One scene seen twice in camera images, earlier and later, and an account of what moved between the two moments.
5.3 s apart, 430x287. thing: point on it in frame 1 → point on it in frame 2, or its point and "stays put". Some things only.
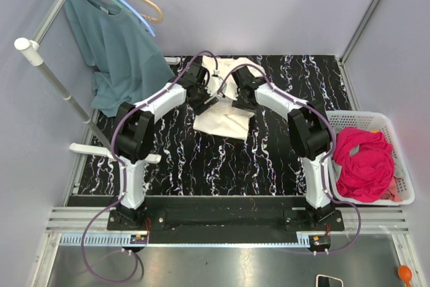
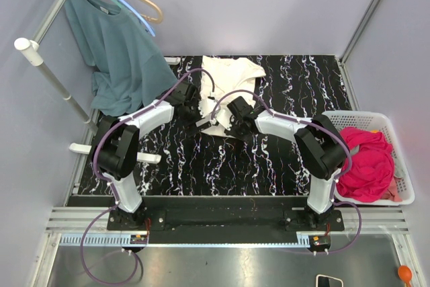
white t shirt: [224, 119] stays put
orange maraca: [405, 273] stays put
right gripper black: [240, 104] → [231, 132]
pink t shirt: [367, 164] stays put
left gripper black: [200, 107] → [190, 128]
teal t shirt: [127, 63] stays put
